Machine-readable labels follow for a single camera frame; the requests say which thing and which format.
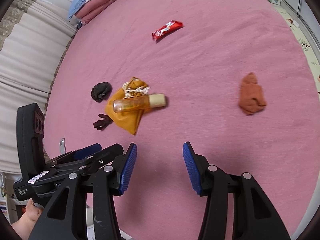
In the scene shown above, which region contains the person's left hand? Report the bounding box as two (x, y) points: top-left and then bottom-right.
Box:
(11, 199), (43, 240)

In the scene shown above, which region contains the small clear silver item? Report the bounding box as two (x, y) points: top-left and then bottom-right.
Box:
(59, 138), (66, 155)

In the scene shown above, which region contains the mustard yellow pouch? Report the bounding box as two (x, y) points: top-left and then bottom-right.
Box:
(105, 77), (150, 135)

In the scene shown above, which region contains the dark maroon small cloth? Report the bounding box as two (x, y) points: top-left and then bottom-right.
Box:
(93, 113), (113, 131)

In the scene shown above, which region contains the gold amber bottle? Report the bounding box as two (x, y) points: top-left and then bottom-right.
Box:
(112, 94), (167, 113)

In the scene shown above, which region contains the black rolled sock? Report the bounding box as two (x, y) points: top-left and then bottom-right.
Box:
(91, 82), (112, 103)

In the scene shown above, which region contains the rust brown sock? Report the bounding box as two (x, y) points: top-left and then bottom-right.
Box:
(238, 73), (267, 115)

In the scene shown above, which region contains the pink bed sheet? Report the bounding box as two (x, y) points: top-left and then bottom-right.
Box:
(44, 0), (319, 239)

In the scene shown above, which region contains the red candy bar wrapper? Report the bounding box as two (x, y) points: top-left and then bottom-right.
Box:
(152, 20), (184, 42)

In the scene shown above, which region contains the beige curtain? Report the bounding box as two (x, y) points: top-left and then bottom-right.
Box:
(1, 0), (76, 174)

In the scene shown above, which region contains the patterned cream floor mat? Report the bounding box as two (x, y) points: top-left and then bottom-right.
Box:
(274, 5), (319, 92)

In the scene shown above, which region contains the pink folded blanket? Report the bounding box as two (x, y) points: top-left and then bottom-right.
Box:
(74, 0), (116, 25)

